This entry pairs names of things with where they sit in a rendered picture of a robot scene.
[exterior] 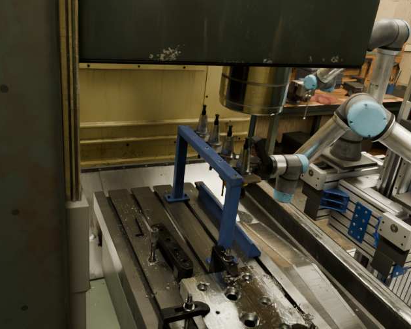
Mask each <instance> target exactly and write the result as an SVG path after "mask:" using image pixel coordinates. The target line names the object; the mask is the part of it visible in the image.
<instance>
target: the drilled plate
mask: <svg viewBox="0 0 411 329"><path fill-rule="evenodd" d="M240 272H241V273H243V274H242V277H240V278H238V276H237V278H238V279H236V280H235V279H233V280H232V279H230V278H231V277H232V276H231V277H230V276H229V277H227V276H228V274H227V272H226V271H223V272H217V273H213V274H207V275H201V276H198V277H192V278H188V279H182V280H181V288H180V294H181V296H182V298H183V300H184V302H186V299H187V298H188V294H192V300H194V302H195V301H200V302H204V303H206V304H207V303H208V304H209V306H210V309H211V310H210V311H209V312H208V313H206V314H205V315H200V316H197V317H193V319H194V321H195V323H196V325H197V327H198V329H276V328H278V329H291V328H292V327H290V324H295V323H297V322H296V320H295V319H294V318H293V316H291V314H290V313H289V312H288V310H287V309H286V308H285V307H284V306H283V304H282V303H281V301H280V300H279V299H278V298H277V297H276V295H275V294H274V293H273V291H272V290H271V289H270V288H269V287H268V285H267V284H266V282H265V281H264V280H263V279H262V278H261V277H260V275H259V274H258V272H257V271H256V270H255V269H254V268H253V266H246V267H242V268H238V275H239V274H240ZM240 275H241V274H240ZM252 275H253V276H252ZM222 276H223V277H222ZM225 278H227V279H225ZM228 280H229V281H228ZM244 280H245V281H246V280H248V281H249V282H246V283H245V281H244ZM252 280H254V281H253V282H252ZM201 281H202V284H201ZM203 282H205V283H203ZM207 283H208V285H206V284H207ZM241 284H242V285H241ZM208 286H209V287H208ZM226 288H227V289H226ZM239 288H241V289H239ZM207 289H208V291H207ZM225 289H226V290H225ZM238 289H239V290H238ZM222 292H223V293H222ZM248 293H249V294H248ZM269 297H270V298H269ZM239 299H240V300H239ZM271 302H272V303H271ZM263 309H264V310H263ZM244 310H245V311H248V312H246V313H245V312H244ZM262 311H263V312H262ZM273 311H274V312H273ZM279 311H280V312H279ZM251 312H255V313H256V314H255V313H251ZM241 313H242V316H241V319H239V318H240V314H241ZM244 313H245V314H244ZM254 314H255V315H254ZM280 315H281V316H280ZM258 316H259V317H258ZM227 317H228V319H227ZM260 317H261V318H262V319H259V318H260ZM225 318H226V319H225ZM277 318H279V319H277ZM237 319H238V320H237ZM272 319H274V321H271V320H272ZM282 320H284V321H285V323H284V322H281V321H282ZM264 321H265V322H264ZM288 322H289V324H288ZM260 323H262V325H261V324H260ZM259 324H260V325H259ZM277 324H278V325H277ZM258 326H259V327H258ZM247 327H248V328H247Z"/></svg>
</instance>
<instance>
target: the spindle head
mask: <svg viewBox="0 0 411 329"><path fill-rule="evenodd" d="M379 4H380V0H78V44H79V63H108V64H141V65H203V66H235V67H297V68H330V69H361V68H362V65H363V64H364V60H365V56H366V53H367V49H368V46H369V41H370V38H371V34H372V31H373V27H374V22H375V19H376V15H377V12H378V7H379Z"/></svg>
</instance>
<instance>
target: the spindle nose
mask: <svg viewBox="0 0 411 329"><path fill-rule="evenodd" d="M291 73H292V67H235V66H222V74H221V84H220V90H219V95H220V97H219V102H220V103H221V104H222V105H223V106H224V107H226V108H228V109H230V110H233V111H236V112H240V113H243V114H250V115H257V116H271V115H275V114H279V113H280V112H282V111H283V109H284V105H285V103H286V97H287V93H288V87H289V81H290V77H291Z"/></svg>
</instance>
